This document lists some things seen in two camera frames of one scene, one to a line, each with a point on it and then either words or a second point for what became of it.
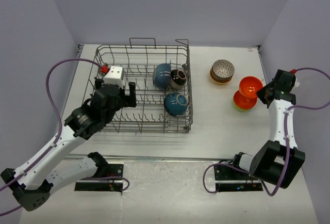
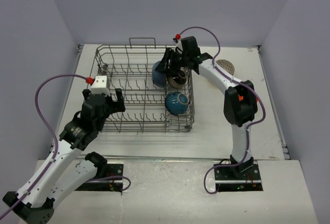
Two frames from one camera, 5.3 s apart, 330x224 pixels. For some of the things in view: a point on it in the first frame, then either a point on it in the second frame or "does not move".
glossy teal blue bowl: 176,104 does not move
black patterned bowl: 177,79 does not move
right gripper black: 260,93 -> 164,65
